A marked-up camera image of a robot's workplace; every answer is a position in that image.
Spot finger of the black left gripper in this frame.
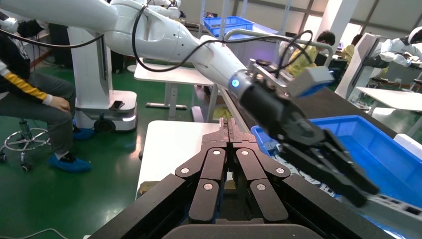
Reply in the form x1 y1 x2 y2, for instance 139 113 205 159
279 145 368 208
321 130 380 195

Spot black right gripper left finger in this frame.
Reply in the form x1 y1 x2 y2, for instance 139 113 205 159
89 119 231 239

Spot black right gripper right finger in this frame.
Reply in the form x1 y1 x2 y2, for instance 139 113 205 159
229 119 393 239

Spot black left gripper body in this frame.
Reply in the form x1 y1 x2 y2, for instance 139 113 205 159
239 79 325 147

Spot metal ladder bracket part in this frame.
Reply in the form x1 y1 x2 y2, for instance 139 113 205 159
361 193 422 239

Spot blue plastic parts bin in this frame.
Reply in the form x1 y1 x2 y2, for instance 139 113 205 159
250 115 422 239

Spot yellow cloth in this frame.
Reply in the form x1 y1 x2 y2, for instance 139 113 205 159
213 106 233 120

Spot black rubber table mat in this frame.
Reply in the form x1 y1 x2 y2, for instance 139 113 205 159
227 86 398 139

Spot white desk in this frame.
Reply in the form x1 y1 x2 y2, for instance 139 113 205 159
356 86 422 113
133 59 215 121

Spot person in yellow jacket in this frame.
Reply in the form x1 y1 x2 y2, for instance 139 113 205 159
285 30 337 78
341 34 363 63

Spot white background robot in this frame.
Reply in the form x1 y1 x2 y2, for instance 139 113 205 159
334 26 422 101

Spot blue plastic crate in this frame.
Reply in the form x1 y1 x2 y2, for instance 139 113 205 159
204 15 254 37

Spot white robot column base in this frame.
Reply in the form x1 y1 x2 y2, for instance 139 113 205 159
67 26 139 132

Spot seated person dark clothes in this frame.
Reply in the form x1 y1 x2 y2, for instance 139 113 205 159
0 11 93 174

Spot chrome wheeled stool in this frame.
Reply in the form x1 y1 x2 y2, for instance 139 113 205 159
0 119 50 172

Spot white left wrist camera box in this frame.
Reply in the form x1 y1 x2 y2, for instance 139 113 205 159
247 58 334 98

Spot grey tubular rail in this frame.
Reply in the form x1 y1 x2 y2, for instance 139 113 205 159
224 28 335 67

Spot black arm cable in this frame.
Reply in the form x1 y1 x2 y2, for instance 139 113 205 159
0 4 314 75

